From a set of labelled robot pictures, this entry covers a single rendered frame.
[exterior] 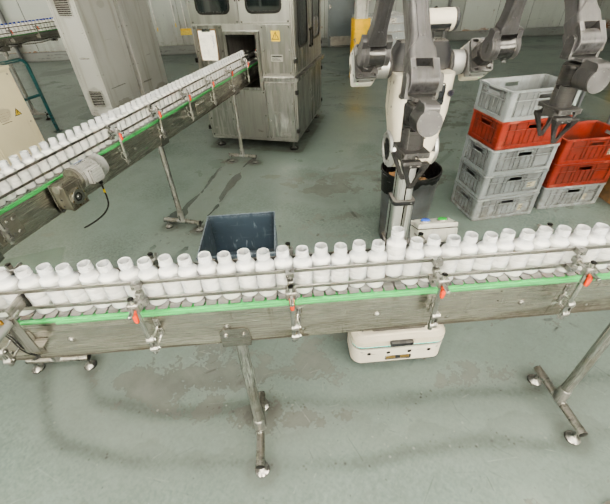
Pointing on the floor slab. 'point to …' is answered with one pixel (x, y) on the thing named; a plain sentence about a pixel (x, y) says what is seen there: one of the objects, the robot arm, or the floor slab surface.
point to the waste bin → (422, 192)
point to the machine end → (279, 23)
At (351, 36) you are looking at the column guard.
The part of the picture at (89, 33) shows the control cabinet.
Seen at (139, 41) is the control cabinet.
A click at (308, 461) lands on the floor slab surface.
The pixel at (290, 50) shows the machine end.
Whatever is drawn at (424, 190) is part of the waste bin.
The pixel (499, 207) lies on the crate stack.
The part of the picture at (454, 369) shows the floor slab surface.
